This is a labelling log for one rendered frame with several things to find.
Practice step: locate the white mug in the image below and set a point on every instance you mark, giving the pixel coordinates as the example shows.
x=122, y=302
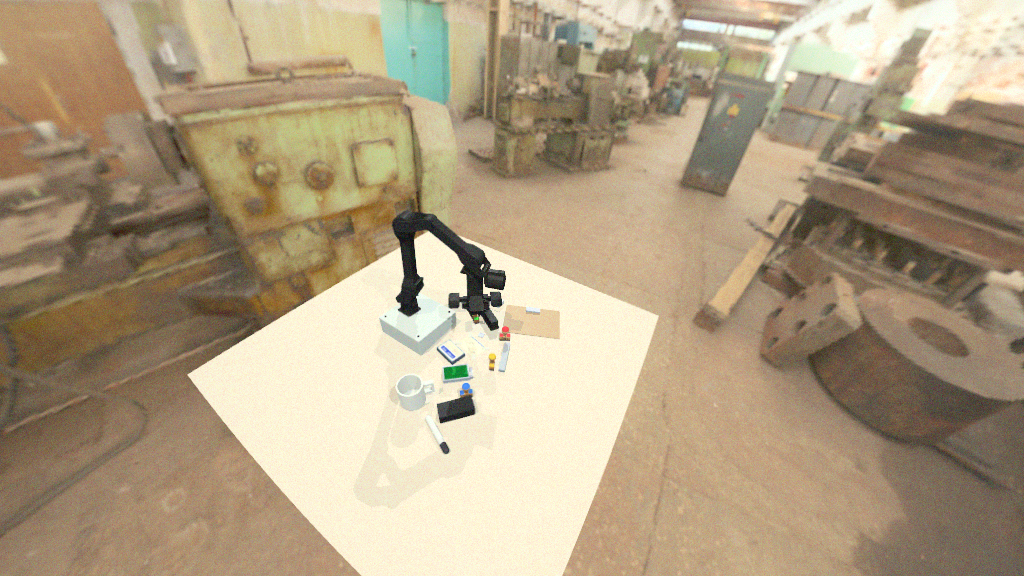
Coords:
x=411, y=393

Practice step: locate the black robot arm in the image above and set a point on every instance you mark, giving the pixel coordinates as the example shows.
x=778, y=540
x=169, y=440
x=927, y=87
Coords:
x=472, y=257

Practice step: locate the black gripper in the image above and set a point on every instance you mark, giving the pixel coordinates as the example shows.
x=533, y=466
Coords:
x=454, y=299

